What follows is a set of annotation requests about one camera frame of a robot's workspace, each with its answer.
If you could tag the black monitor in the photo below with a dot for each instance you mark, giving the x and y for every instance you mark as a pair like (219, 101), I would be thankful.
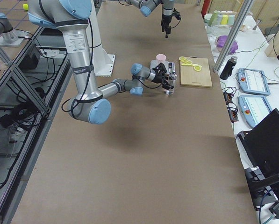
(262, 147)

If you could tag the lemon slice top right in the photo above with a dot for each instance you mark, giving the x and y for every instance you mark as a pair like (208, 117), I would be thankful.
(182, 58)

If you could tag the bamboo cutting board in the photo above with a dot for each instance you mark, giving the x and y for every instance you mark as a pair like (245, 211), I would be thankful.
(190, 77)

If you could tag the pink plastic cup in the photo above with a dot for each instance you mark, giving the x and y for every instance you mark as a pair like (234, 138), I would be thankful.
(161, 57)

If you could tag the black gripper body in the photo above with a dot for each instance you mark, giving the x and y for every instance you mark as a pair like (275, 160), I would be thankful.
(157, 78)
(165, 18)

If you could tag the aluminium frame post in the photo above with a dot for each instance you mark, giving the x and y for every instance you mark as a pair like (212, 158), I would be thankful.
(247, 4)

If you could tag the yellow plastic knife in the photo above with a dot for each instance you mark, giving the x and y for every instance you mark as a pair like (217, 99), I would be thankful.
(187, 64)

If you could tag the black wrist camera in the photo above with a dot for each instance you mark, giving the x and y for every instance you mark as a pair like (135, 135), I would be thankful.
(176, 14)

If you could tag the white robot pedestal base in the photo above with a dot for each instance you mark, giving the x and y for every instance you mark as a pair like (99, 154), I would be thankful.
(102, 61)

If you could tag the upper teach pendant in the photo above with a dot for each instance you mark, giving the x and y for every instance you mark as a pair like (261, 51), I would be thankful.
(253, 81)

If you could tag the lemon slice front left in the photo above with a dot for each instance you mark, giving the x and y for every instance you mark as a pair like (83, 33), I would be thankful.
(197, 68)

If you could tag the yellow cup on side table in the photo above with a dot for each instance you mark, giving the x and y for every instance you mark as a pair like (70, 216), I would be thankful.
(224, 19)

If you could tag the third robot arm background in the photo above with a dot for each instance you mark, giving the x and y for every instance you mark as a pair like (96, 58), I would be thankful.
(9, 37)

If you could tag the lower teach pendant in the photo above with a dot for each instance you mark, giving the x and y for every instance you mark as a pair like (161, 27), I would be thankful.
(254, 108)

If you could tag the glass sauce bottle metal cap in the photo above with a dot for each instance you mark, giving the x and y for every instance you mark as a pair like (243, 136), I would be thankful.
(172, 76)

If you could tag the black water bottle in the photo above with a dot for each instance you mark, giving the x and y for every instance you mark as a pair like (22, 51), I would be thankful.
(227, 70)

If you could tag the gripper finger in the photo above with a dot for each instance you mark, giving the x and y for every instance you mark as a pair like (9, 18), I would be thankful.
(168, 84)
(167, 32)
(160, 69)

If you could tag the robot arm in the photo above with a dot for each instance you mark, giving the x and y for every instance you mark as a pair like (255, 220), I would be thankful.
(147, 6)
(72, 17)

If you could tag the green cup on side table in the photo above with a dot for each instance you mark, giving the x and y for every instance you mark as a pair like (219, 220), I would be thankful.
(214, 19)

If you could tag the teach pendant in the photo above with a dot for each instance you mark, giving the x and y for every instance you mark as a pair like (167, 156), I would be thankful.
(254, 108)
(253, 81)

